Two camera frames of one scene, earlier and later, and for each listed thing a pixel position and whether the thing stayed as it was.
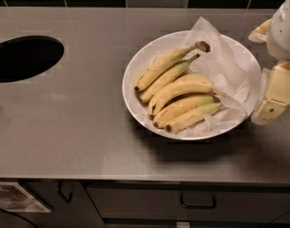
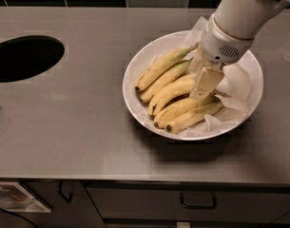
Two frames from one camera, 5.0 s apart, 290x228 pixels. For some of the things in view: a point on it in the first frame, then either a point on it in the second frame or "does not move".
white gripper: x=283 y=32 -> x=221 y=46
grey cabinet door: x=68 y=202 does not move
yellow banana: x=184 y=85 does not move
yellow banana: x=192 y=118 does not move
